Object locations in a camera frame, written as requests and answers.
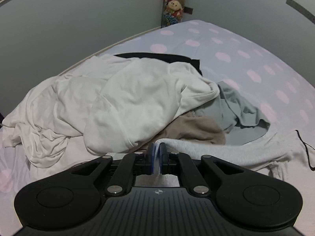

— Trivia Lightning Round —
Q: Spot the light grey long-sleeve sweater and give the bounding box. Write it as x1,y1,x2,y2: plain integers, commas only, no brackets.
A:
135,129,315,188

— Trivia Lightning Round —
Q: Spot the white crumpled garment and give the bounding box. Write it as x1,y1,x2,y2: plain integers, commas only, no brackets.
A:
3,54,220,168

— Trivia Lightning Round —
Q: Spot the taupe brown garment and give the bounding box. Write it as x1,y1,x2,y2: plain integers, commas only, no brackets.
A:
139,112,226,151

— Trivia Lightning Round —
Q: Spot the grey-green garment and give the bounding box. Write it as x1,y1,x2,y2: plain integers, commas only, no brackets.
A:
194,81,270,146

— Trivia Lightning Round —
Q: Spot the hanging plush toy organiser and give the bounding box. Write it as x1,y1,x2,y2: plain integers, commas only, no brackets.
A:
161,0,186,28

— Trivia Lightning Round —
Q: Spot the black garment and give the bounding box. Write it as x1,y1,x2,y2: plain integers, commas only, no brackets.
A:
115,52,202,76

